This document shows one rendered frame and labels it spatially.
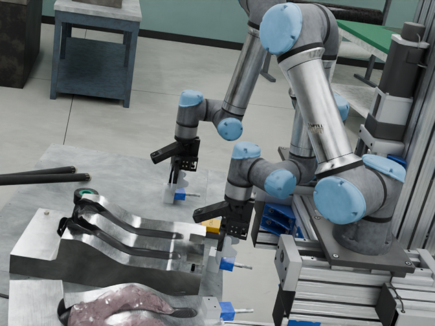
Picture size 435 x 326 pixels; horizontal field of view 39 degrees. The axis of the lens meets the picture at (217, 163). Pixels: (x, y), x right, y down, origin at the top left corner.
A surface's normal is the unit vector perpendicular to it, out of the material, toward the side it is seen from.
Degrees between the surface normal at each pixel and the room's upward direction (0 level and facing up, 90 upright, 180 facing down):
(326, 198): 96
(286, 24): 84
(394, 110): 90
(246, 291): 0
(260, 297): 0
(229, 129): 90
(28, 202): 0
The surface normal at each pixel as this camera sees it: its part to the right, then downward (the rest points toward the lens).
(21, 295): 0.17, -0.91
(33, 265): -0.03, 0.39
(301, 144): -0.36, 0.28
